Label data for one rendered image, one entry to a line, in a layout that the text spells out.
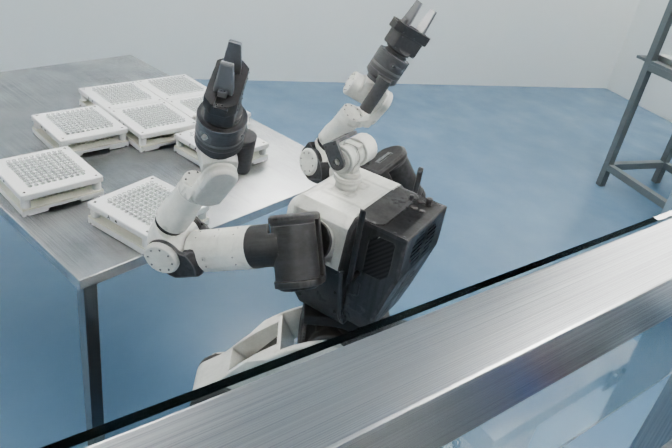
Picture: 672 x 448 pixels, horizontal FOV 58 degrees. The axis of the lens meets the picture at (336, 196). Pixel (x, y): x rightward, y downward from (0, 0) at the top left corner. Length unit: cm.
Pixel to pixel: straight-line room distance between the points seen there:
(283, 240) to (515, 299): 78
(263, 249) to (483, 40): 546
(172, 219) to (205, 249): 9
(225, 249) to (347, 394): 92
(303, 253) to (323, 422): 86
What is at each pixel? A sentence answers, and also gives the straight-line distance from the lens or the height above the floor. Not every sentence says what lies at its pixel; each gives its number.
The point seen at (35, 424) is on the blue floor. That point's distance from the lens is 250.
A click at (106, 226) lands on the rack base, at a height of 85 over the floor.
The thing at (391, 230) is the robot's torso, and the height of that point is 122.
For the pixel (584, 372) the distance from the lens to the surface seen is 75.
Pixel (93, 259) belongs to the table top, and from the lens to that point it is 177.
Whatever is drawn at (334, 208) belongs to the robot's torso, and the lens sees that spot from 128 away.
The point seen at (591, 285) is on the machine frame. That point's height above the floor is 161.
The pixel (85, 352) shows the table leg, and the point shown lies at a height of 55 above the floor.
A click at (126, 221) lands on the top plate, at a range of 179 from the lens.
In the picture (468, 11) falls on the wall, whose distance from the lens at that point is 631.
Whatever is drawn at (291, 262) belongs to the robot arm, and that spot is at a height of 117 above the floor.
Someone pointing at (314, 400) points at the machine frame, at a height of 161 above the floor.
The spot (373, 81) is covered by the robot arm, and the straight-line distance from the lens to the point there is 159.
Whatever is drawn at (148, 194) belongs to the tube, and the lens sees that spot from 190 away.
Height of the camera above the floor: 186
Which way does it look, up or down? 29 degrees down
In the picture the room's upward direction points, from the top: 10 degrees clockwise
